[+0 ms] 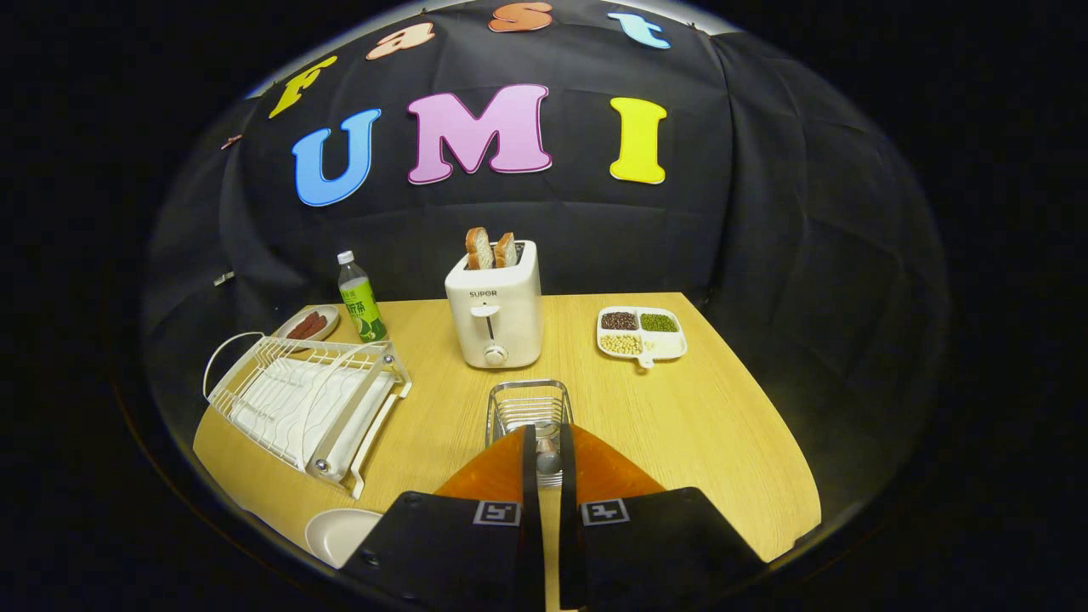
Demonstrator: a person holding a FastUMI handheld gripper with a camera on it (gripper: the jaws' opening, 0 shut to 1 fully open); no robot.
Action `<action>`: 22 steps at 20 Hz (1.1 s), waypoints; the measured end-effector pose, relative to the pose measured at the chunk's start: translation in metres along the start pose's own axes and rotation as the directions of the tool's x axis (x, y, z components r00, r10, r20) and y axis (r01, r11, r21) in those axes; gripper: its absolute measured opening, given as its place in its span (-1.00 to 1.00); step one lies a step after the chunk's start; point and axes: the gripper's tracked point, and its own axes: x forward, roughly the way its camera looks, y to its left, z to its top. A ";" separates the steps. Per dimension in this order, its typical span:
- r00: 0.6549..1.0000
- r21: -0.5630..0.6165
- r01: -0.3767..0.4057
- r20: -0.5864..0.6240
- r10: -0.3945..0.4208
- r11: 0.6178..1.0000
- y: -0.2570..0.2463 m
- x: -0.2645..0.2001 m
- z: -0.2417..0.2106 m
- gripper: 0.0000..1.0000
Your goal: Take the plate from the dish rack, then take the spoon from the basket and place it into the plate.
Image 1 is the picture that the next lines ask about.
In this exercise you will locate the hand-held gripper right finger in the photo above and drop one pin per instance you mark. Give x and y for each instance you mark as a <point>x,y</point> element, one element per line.
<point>566,476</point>

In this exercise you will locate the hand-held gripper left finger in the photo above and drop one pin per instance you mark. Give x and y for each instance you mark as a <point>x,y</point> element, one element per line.
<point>529,476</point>

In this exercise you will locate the white round plate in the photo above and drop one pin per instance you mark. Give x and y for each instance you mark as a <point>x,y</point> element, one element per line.
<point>336,535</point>

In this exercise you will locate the grey plate with meat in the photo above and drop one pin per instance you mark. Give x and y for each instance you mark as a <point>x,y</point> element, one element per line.
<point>331,316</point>

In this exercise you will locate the pile of soybeans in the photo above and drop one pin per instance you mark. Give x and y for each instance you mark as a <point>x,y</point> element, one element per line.
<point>621,344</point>

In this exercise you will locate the pile of red beans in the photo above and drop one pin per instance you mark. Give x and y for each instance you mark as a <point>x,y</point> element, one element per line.
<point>619,320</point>

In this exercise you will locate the white toaster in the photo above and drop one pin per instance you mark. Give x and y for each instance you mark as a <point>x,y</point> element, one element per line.
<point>497,314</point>

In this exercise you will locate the white divided snack tray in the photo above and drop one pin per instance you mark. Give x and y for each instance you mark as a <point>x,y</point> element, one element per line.
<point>667,344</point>

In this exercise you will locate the pile of green beans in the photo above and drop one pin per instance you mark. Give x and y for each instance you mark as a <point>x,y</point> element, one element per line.
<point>659,323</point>

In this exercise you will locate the green label drink bottle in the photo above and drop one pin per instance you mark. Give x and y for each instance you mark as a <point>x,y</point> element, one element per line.
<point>361,302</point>

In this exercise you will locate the brown meat piece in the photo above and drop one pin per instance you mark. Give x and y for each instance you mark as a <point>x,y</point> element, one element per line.
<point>302,326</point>
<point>316,326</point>

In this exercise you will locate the black backdrop cloth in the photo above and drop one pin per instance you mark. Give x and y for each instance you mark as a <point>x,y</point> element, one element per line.
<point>765,212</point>

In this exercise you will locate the brown clip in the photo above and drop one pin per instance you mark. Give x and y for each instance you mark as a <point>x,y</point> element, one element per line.
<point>229,141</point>

